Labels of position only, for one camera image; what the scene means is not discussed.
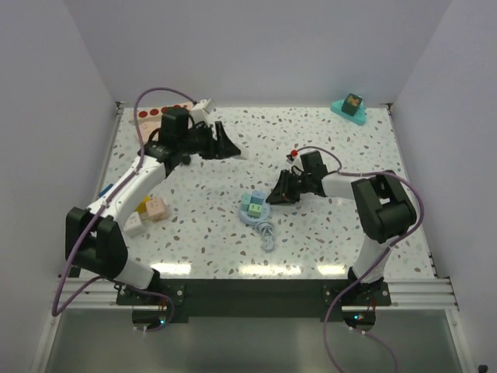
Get white charger block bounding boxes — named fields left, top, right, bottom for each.
left=233, top=153, right=249, bottom=160

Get green small charger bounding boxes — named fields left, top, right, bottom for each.
left=247, top=204, right=262, bottom=218

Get beige cube plug adapter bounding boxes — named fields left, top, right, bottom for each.
left=145, top=197, right=168, bottom=221

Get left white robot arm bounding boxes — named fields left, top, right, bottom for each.
left=65, top=107, right=242, bottom=305

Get blue cube socket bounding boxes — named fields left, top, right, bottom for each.
left=98, top=183, right=113, bottom=198

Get white cube plug adapter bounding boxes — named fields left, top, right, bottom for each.
left=123, top=211, right=146, bottom=238

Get light blue round power strip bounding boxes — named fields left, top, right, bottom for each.
left=239, top=203, right=270, bottom=225

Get yellow cube socket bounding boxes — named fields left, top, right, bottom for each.
left=135, top=196, right=150, bottom=214

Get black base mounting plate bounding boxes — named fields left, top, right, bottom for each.
left=116, top=279, right=391, bottom=322

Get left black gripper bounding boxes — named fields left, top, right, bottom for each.
left=178, top=120, right=240, bottom=160

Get light blue cable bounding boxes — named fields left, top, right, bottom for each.
left=254, top=220, right=276, bottom=252

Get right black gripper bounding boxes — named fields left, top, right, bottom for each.
left=267, top=171, right=311, bottom=207

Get teal power strip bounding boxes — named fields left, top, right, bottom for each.
left=331, top=99, right=367, bottom=126

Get pink round power strip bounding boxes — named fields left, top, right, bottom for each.
left=138, top=119, right=161, bottom=144

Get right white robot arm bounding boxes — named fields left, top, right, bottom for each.
left=266, top=149, right=424, bottom=305

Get beige power strip red sockets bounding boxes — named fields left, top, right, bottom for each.
left=137, top=103, right=193, bottom=124

